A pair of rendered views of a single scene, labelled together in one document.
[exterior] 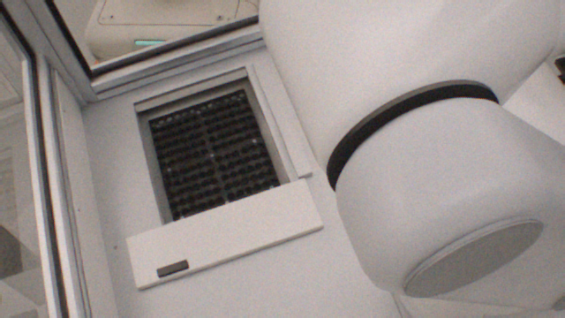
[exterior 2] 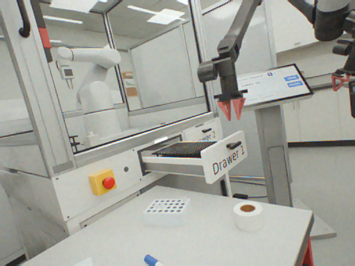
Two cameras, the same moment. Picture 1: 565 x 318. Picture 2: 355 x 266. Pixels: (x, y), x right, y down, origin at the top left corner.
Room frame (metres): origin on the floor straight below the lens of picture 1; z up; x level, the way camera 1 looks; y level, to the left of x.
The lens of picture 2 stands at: (1.58, -0.71, 1.09)
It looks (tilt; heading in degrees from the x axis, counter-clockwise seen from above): 8 degrees down; 142
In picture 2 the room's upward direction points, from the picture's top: 11 degrees counter-clockwise
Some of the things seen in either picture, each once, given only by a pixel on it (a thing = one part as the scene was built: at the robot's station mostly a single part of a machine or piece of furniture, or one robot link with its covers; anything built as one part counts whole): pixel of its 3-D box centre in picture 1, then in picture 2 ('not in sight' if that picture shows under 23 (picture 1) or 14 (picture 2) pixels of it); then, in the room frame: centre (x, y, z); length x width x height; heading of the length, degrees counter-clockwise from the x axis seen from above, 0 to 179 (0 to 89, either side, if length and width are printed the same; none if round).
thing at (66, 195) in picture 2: not in sight; (115, 150); (0.29, -0.20, 0.87); 1.02 x 0.95 x 0.14; 99
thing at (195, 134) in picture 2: not in sight; (202, 136); (0.73, 0.14, 0.87); 0.29 x 0.02 x 0.11; 99
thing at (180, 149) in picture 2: not in sight; (185, 154); (0.89, -0.15, 0.87); 0.22 x 0.18 x 0.06; 9
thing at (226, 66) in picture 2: not in sight; (224, 69); (1.12, -0.09, 1.17); 0.07 x 0.06 x 0.07; 26
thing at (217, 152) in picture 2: not in sight; (227, 154); (1.09, -0.12, 0.87); 0.29 x 0.02 x 0.11; 99
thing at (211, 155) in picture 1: (215, 164); not in sight; (0.53, 0.11, 0.87); 0.22 x 0.18 x 0.06; 9
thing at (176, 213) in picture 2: not in sight; (168, 211); (1.06, -0.40, 0.78); 0.12 x 0.08 x 0.04; 30
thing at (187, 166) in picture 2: not in sight; (184, 155); (0.88, -0.15, 0.86); 0.40 x 0.26 x 0.06; 9
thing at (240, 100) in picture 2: not in sight; (233, 107); (1.13, -0.08, 1.04); 0.07 x 0.07 x 0.09; 9
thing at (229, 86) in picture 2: not in sight; (229, 86); (1.12, -0.08, 1.11); 0.10 x 0.07 x 0.07; 9
